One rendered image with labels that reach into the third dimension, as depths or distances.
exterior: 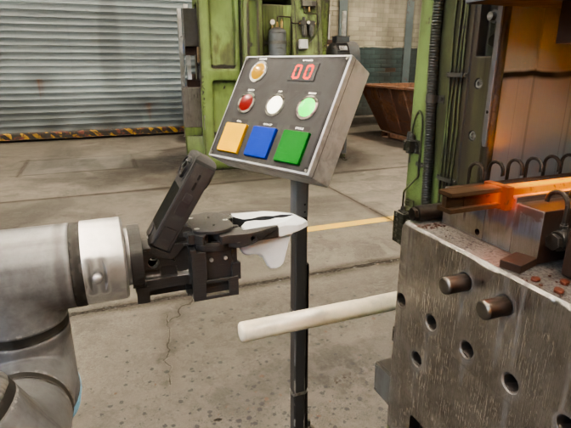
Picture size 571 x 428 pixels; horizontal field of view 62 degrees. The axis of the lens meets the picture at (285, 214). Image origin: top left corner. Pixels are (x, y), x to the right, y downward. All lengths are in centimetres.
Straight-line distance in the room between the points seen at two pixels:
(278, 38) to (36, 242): 507
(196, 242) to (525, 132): 73
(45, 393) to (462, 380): 59
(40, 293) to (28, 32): 805
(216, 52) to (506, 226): 493
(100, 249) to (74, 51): 799
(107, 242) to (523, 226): 55
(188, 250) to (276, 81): 71
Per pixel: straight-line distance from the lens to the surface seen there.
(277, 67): 120
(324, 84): 107
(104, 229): 52
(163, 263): 54
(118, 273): 51
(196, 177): 51
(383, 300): 118
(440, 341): 85
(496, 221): 78
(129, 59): 847
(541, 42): 105
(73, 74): 846
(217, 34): 552
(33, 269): 51
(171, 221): 52
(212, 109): 546
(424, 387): 93
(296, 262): 127
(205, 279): 54
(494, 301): 69
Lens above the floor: 118
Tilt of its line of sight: 18 degrees down
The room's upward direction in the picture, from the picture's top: straight up
